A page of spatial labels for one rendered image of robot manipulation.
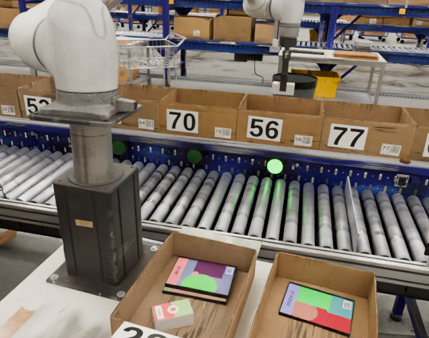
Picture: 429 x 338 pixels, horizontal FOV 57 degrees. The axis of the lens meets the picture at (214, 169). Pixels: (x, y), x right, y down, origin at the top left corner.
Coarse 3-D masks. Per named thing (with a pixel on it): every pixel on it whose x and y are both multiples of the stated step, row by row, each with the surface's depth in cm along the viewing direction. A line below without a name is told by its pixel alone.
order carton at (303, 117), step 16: (256, 96) 207; (272, 96) 205; (240, 112) 183; (256, 112) 181; (272, 112) 179; (288, 112) 207; (304, 112) 205; (320, 112) 197; (240, 128) 186; (288, 128) 181; (304, 128) 179; (320, 128) 178; (272, 144) 186; (288, 144) 184
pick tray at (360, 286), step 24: (288, 264) 119; (312, 264) 116; (336, 264) 113; (264, 288) 103; (336, 288) 116; (360, 288) 114; (264, 312) 108; (360, 312) 109; (264, 336) 101; (288, 336) 101; (312, 336) 102; (336, 336) 101; (360, 336) 102
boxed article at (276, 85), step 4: (272, 84) 180; (276, 84) 179; (288, 84) 178; (292, 84) 179; (272, 88) 180; (276, 88) 180; (288, 88) 179; (292, 88) 178; (272, 92) 181; (276, 92) 181; (280, 92) 180; (284, 92) 180; (288, 92) 179; (292, 92) 179
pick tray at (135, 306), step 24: (168, 240) 123; (192, 240) 125; (216, 240) 122; (168, 264) 125; (240, 264) 123; (144, 288) 111; (240, 288) 116; (120, 312) 98; (144, 312) 107; (216, 312) 108; (240, 312) 105; (192, 336) 100; (216, 336) 100
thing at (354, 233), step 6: (348, 180) 172; (348, 186) 168; (348, 192) 166; (348, 198) 164; (348, 204) 162; (348, 210) 160; (354, 210) 149; (348, 216) 159; (354, 216) 145; (348, 222) 157; (354, 222) 144; (354, 228) 142; (354, 234) 141; (354, 240) 139; (354, 246) 138
